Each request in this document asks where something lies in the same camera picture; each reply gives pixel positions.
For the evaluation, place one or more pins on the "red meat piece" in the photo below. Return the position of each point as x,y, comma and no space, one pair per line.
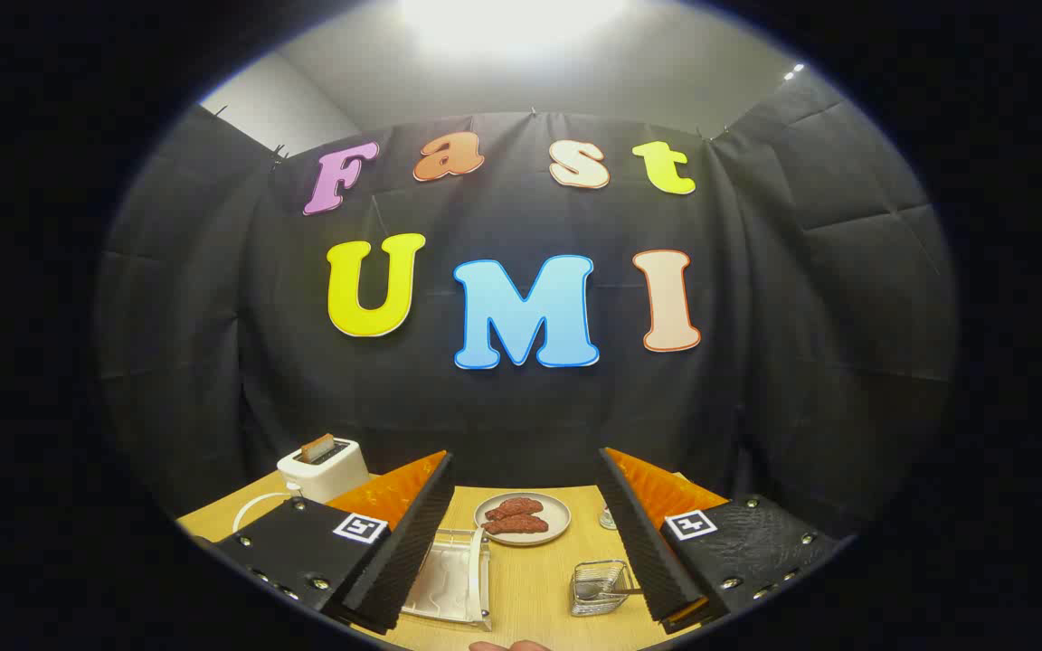
516,524
514,507

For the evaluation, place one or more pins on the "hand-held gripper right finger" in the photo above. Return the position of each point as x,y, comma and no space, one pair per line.
643,551

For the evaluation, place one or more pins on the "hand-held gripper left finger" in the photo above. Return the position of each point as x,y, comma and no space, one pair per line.
403,551

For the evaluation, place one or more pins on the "black backdrop cloth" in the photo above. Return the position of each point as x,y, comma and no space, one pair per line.
503,407

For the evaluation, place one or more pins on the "white toaster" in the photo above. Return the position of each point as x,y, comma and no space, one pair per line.
331,472

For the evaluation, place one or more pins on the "brown toast slice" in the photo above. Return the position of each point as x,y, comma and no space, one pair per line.
316,448

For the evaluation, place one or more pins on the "beige round plate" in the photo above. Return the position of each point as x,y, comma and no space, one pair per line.
554,520

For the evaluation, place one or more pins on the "white drink bottle green label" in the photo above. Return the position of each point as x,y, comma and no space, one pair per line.
608,520

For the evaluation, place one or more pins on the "metal spoon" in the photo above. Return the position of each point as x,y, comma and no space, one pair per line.
625,592

